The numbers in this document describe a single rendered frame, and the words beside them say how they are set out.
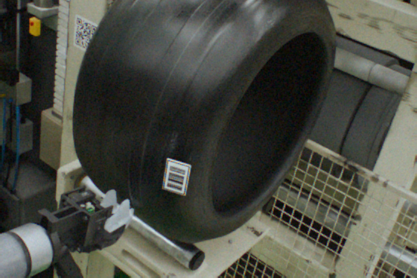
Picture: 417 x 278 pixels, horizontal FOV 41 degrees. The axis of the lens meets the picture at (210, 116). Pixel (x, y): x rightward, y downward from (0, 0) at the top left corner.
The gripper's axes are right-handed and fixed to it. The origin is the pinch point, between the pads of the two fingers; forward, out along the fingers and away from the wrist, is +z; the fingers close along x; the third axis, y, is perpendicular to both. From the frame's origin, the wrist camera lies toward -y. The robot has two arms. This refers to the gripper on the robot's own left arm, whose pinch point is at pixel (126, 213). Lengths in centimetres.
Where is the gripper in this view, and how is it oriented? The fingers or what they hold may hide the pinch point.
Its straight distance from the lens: 104.8
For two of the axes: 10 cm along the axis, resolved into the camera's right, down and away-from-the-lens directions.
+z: 5.7, -1.8, 8.0
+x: -7.8, -4.2, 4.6
